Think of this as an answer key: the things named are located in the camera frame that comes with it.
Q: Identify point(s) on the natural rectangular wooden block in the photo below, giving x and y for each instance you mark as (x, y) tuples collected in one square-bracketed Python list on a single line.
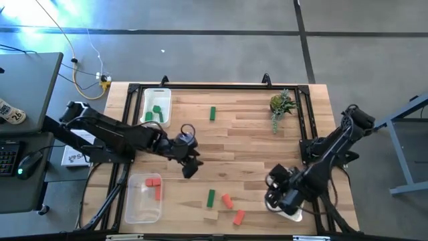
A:
[(210, 215)]

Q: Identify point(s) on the green wooden cube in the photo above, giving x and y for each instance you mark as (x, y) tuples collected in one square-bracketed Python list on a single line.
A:
[(148, 116)]

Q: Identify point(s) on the green wooden cylinder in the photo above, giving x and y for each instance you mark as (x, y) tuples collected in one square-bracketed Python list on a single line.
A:
[(156, 108)]

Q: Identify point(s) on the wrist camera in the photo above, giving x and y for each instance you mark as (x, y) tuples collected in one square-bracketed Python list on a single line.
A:
[(187, 140), (279, 172)]

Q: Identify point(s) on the green rectangular wooden block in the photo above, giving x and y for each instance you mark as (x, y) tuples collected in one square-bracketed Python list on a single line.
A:
[(212, 113), (210, 198), (161, 117)]

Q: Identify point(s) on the potted succulent plant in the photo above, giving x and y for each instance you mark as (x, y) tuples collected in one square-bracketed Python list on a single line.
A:
[(279, 103)]

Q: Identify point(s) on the grey desk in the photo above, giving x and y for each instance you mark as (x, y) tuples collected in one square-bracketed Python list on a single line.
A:
[(30, 90)]

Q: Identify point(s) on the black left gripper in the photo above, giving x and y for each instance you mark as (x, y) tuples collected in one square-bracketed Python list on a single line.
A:
[(185, 154)]

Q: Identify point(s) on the red wooden cube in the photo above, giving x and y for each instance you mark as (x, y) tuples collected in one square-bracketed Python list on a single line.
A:
[(156, 181), (148, 182)]

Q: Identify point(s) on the silver metal bracket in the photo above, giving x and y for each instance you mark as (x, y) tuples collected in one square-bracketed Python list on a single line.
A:
[(123, 237), (311, 238)]

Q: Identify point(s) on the black backlit keyboard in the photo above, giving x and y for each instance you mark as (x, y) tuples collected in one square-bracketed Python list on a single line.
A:
[(8, 159)]

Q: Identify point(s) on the white printed object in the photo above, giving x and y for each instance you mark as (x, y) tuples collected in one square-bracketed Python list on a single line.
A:
[(11, 114)]

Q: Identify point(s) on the yellow power plug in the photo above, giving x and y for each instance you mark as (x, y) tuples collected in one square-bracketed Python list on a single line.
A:
[(105, 83)]

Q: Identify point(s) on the black computer mouse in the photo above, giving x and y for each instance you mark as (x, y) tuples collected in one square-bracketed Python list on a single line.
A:
[(29, 164)]

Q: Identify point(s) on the clear plastic bin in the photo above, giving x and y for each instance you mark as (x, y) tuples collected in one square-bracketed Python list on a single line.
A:
[(140, 207)]

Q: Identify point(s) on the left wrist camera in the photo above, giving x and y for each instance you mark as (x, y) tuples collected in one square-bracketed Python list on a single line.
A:
[(187, 140)]

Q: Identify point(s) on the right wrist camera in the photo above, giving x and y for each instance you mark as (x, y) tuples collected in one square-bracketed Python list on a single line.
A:
[(279, 172)]

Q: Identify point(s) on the red rectangular wooden block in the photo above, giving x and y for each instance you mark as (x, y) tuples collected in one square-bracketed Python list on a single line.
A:
[(239, 217), (158, 193)]

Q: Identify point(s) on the blue-grey metal table frame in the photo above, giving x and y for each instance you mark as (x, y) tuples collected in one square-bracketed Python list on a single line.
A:
[(401, 157)]

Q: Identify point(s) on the red wooden cylinder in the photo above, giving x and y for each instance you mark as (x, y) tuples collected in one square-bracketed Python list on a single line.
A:
[(227, 201)]

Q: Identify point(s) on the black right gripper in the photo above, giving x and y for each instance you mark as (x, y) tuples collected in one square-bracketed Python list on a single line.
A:
[(291, 195)]

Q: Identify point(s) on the white printed booklet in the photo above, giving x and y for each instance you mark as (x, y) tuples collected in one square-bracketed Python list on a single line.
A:
[(72, 157)]

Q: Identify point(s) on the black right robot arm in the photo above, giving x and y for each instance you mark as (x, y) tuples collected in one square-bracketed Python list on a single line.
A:
[(334, 150)]

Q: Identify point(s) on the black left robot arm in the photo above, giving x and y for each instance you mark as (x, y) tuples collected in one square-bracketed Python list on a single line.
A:
[(110, 134)]

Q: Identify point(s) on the dark desk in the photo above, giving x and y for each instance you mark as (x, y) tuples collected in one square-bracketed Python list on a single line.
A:
[(20, 197)]

